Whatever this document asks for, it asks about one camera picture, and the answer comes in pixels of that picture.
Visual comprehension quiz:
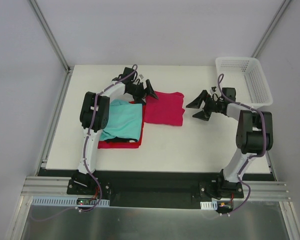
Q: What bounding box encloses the crimson pink t shirt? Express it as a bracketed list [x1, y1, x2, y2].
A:
[144, 91, 185, 127]

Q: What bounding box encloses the teal t shirt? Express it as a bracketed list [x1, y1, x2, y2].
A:
[100, 99, 143, 141]

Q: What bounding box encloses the white plastic basket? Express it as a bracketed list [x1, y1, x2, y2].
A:
[215, 56, 273, 109]

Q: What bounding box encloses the red t shirt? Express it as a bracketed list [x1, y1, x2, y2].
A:
[98, 102, 146, 149]

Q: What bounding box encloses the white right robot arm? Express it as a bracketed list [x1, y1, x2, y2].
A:
[186, 87, 273, 200]

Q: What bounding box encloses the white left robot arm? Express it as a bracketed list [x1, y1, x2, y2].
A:
[66, 64, 158, 195]

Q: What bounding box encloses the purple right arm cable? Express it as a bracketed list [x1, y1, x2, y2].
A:
[217, 74, 267, 216]

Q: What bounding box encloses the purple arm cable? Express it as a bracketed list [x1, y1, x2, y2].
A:
[85, 64, 139, 206]
[217, 74, 267, 216]

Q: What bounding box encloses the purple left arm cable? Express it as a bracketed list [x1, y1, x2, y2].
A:
[85, 64, 139, 206]

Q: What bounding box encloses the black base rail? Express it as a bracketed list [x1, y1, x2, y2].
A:
[55, 169, 251, 210]

